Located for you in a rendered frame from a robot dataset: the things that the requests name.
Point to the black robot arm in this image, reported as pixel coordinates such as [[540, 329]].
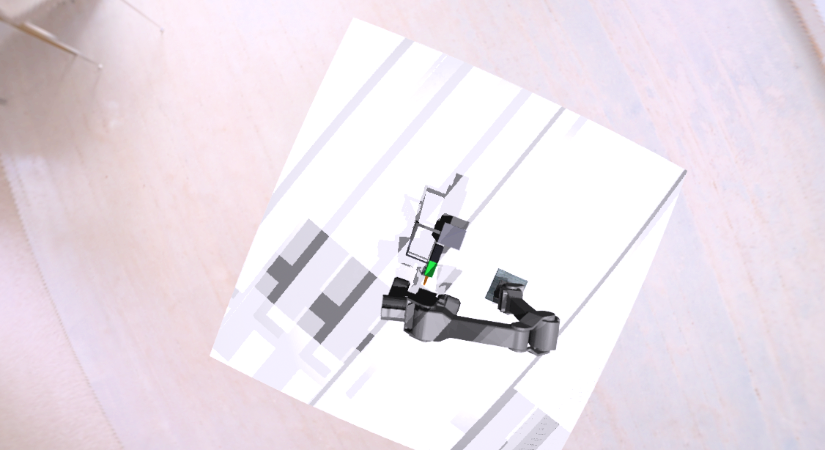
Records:
[[425, 321]]

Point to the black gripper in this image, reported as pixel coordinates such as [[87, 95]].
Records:
[[400, 287]]

